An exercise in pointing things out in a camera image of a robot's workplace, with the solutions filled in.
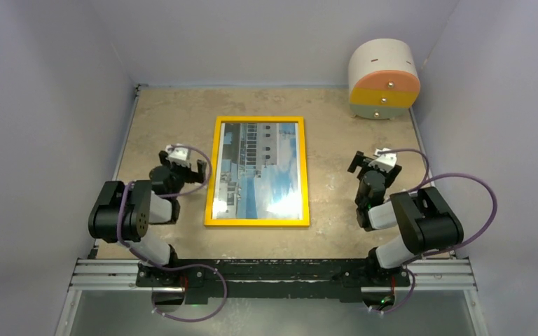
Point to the yellow wooden picture frame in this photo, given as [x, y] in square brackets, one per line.
[259, 173]

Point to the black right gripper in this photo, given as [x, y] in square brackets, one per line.
[389, 176]

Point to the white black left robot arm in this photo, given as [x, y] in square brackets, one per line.
[123, 212]

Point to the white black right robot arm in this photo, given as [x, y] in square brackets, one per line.
[424, 219]

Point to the round three-drawer cabinet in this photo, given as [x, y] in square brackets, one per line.
[383, 82]

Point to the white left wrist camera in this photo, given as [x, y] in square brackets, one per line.
[178, 154]

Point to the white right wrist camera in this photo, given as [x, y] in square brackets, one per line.
[385, 159]

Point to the clear acrylic sheet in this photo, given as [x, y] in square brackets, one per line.
[283, 199]

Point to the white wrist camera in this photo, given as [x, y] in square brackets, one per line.
[385, 159]
[178, 154]

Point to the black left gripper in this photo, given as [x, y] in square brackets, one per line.
[192, 176]

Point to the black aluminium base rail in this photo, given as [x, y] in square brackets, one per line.
[345, 280]

